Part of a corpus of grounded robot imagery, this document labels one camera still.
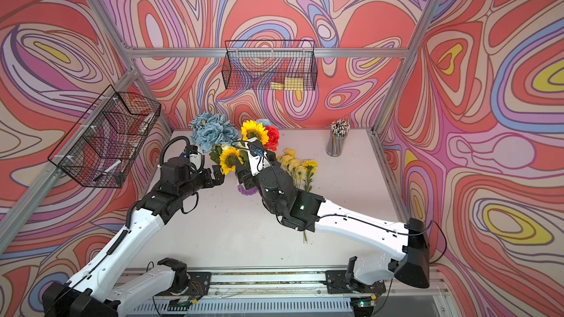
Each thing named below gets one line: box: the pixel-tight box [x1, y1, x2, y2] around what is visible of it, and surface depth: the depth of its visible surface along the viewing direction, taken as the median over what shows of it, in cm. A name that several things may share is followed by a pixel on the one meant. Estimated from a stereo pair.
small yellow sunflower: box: [219, 146, 244, 176], surface depth 73 cm
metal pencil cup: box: [325, 118, 351, 158], surface depth 101 cm
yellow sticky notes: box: [270, 77, 304, 91], surface depth 86 cm
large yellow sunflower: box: [240, 119, 269, 146], surface depth 64 cm
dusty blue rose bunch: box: [188, 111, 239, 154], surface depth 71 cm
